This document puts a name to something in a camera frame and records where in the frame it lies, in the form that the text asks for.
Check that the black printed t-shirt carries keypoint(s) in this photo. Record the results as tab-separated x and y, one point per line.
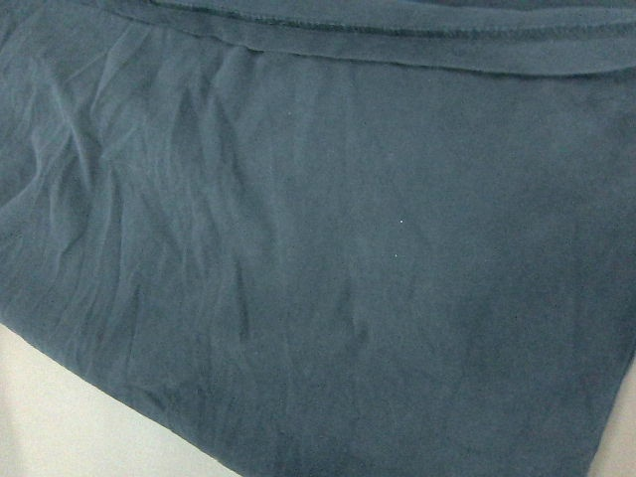
329	238

